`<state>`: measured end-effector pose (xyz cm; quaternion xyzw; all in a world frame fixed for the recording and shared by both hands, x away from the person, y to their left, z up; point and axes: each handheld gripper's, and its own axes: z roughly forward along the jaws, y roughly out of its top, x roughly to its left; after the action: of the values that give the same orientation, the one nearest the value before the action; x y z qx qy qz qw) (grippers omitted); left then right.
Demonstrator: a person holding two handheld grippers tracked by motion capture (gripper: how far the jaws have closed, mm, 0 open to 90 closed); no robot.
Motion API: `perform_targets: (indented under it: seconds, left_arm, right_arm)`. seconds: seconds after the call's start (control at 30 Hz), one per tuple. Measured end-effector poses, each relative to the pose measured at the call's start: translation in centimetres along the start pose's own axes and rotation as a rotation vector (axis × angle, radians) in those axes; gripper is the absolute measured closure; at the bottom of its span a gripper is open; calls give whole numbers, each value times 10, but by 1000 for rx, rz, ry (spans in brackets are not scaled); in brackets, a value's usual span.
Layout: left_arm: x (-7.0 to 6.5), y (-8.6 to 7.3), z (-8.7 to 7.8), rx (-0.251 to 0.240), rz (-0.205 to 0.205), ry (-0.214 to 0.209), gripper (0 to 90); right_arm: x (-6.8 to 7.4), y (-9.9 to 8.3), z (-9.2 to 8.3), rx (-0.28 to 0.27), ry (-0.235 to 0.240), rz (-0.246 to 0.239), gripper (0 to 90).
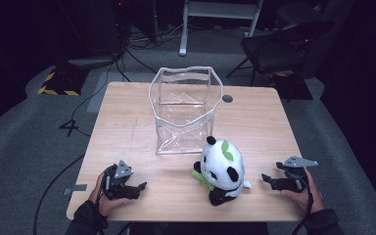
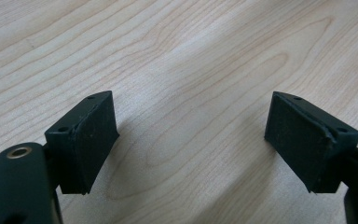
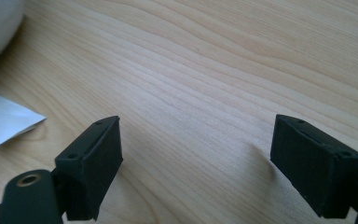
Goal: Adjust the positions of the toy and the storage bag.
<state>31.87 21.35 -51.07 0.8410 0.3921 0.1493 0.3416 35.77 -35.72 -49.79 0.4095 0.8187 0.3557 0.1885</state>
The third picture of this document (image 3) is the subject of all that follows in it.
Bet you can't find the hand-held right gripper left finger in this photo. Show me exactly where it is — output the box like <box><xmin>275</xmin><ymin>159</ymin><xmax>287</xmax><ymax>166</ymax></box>
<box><xmin>54</xmin><ymin>115</ymin><xmax>124</xmax><ymax>221</ymax></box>

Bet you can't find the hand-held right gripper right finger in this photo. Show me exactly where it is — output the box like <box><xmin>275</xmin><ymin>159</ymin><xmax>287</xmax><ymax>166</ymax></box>
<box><xmin>269</xmin><ymin>114</ymin><xmax>358</xmax><ymax>219</ymax></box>

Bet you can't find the clear plastic bag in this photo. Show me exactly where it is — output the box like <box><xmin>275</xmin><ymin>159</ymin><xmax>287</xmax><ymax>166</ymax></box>
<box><xmin>0</xmin><ymin>87</ymin><xmax>48</xmax><ymax>153</ymax></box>

